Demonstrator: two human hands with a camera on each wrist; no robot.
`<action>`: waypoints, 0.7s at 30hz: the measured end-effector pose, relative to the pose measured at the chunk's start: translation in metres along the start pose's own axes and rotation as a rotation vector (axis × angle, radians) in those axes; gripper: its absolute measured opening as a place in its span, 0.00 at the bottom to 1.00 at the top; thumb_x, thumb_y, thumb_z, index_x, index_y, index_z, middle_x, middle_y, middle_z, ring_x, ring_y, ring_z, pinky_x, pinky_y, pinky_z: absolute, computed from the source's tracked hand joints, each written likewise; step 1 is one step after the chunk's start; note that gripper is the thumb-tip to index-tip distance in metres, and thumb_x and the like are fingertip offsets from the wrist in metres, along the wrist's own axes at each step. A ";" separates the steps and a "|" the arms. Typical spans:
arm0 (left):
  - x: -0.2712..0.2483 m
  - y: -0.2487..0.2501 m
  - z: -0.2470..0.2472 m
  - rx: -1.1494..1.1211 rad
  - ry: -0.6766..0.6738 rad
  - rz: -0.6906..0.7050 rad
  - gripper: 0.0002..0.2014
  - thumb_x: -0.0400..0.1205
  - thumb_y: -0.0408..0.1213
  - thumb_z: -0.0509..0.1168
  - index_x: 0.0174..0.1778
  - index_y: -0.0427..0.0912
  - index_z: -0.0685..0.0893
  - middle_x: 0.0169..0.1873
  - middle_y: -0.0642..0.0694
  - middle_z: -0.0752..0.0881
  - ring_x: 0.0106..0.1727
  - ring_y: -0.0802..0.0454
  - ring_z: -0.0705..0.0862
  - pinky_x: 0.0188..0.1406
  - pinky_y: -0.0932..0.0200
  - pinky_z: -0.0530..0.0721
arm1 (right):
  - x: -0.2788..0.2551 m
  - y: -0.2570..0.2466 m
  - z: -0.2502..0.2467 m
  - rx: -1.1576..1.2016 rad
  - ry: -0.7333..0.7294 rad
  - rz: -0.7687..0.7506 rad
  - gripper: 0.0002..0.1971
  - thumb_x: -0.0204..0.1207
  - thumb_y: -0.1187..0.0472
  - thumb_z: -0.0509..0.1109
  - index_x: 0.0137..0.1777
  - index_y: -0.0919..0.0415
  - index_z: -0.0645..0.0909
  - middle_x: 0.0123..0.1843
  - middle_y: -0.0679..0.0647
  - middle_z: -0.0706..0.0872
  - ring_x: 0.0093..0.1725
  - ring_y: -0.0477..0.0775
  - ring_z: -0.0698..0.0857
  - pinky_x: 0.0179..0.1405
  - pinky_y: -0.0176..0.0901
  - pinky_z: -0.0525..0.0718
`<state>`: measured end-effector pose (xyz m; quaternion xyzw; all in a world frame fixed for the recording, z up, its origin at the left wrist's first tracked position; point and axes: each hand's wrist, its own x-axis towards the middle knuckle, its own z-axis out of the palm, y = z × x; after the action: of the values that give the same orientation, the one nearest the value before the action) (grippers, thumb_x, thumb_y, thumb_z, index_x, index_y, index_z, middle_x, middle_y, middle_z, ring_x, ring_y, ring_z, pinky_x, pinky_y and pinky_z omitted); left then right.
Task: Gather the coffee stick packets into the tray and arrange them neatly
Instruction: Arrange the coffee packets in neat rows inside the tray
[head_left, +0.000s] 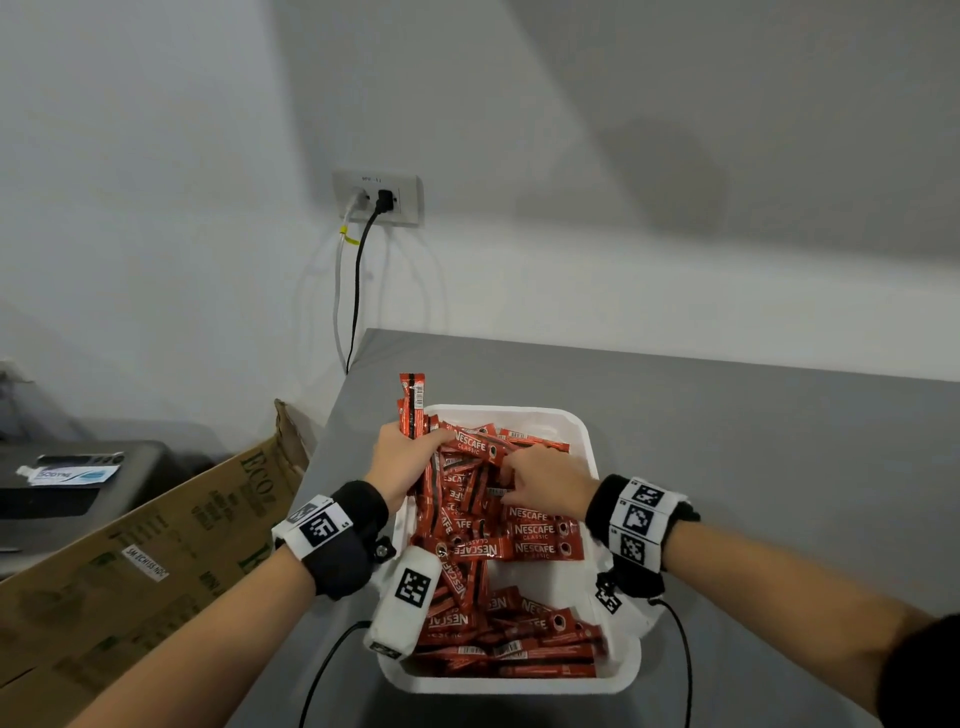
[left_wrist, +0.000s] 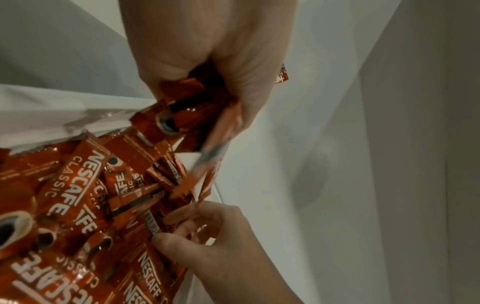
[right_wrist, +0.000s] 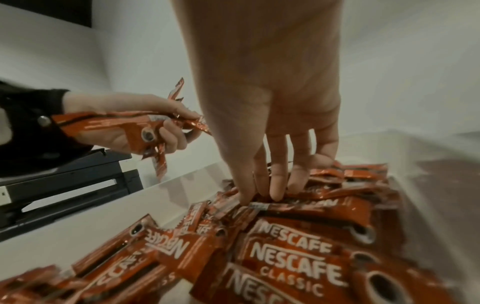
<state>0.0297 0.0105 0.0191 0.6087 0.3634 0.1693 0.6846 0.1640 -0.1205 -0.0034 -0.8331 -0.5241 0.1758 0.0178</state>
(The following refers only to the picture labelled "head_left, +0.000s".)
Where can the person's right forearm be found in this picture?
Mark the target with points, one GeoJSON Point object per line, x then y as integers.
{"type": "Point", "coordinates": [787, 592]}

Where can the person's right hand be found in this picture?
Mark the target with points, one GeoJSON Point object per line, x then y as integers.
{"type": "Point", "coordinates": [555, 484]}

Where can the white plastic tray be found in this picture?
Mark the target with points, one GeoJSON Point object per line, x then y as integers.
{"type": "Point", "coordinates": [540, 577]}

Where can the black power plug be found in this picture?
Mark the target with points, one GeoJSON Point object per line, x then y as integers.
{"type": "Point", "coordinates": [385, 201]}

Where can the dark grey printer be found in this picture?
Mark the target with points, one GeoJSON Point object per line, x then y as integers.
{"type": "Point", "coordinates": [90, 517]}

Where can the person's left hand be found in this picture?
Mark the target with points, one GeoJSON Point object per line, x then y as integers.
{"type": "Point", "coordinates": [397, 465]}

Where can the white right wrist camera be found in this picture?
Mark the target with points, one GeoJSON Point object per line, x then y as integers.
{"type": "Point", "coordinates": [634, 615]}

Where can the black wristband with markers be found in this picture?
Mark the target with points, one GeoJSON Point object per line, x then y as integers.
{"type": "Point", "coordinates": [345, 570]}
{"type": "Point", "coordinates": [600, 510]}

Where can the white and blue packet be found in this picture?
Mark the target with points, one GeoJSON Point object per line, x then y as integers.
{"type": "Point", "coordinates": [71, 475]}

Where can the flat black device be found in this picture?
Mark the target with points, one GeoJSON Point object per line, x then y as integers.
{"type": "Point", "coordinates": [79, 458]}

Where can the pile of red coffee sachets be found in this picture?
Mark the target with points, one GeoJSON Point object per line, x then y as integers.
{"type": "Point", "coordinates": [510, 637]}

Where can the black right wristband with markers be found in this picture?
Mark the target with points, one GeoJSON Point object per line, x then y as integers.
{"type": "Point", "coordinates": [600, 510]}

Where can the black shirt sleeve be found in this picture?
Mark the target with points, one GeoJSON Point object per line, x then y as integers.
{"type": "Point", "coordinates": [922, 675]}

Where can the black left wristband with markers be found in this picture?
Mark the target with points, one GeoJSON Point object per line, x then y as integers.
{"type": "Point", "coordinates": [345, 570]}

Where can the bunch of Nescafe sachets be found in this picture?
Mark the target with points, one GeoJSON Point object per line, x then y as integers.
{"type": "Point", "coordinates": [411, 397]}

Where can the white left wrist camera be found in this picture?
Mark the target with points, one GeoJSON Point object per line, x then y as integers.
{"type": "Point", "coordinates": [397, 622]}

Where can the grey wall socket plate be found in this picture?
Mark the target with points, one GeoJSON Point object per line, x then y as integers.
{"type": "Point", "coordinates": [409, 199]}

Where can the brown cardboard box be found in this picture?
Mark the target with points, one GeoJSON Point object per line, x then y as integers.
{"type": "Point", "coordinates": [112, 600]}

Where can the person's left forearm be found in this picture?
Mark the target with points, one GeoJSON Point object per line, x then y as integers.
{"type": "Point", "coordinates": [202, 645]}

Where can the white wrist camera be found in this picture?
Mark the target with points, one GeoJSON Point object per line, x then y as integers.
{"type": "Point", "coordinates": [397, 622]}
{"type": "Point", "coordinates": [634, 615]}

